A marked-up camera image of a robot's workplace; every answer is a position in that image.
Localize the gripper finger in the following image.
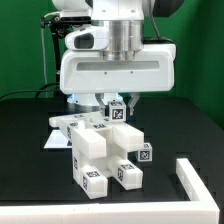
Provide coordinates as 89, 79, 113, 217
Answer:
95, 93, 107, 114
128, 92, 140, 115

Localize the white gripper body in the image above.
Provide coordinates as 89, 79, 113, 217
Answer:
60, 44, 176, 94

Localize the white tagged cube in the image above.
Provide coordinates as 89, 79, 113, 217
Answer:
136, 142, 153, 162
108, 101, 126, 122

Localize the white chair back frame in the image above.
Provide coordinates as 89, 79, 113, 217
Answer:
49, 112, 144, 159

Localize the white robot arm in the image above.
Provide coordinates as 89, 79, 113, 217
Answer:
52, 0, 184, 120

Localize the white U-shaped fence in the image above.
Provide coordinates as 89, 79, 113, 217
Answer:
0, 158, 220, 224

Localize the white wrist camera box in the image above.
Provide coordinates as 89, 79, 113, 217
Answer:
65, 25, 110, 51

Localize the black cable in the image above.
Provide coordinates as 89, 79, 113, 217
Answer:
0, 81, 64, 102

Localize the grey mounted camera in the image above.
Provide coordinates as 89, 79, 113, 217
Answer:
59, 9, 92, 20

